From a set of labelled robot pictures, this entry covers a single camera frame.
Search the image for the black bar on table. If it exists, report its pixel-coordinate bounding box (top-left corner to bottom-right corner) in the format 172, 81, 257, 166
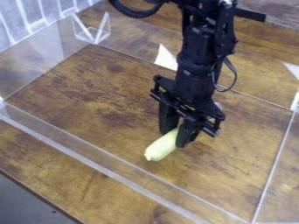
235, 8, 267, 22

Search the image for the green handled metal spoon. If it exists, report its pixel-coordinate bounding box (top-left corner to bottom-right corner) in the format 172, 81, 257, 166
144, 126, 179, 162

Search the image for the clear acrylic enclosure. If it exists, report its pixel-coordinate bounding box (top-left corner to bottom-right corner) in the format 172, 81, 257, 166
0, 3, 299, 224

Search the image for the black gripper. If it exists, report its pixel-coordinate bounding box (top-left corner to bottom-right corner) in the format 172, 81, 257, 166
151, 62, 225, 148

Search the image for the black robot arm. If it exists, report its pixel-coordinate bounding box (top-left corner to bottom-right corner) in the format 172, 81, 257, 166
151, 0, 237, 148

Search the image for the black cable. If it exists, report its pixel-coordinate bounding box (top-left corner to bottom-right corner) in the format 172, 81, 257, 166
107, 0, 164, 19

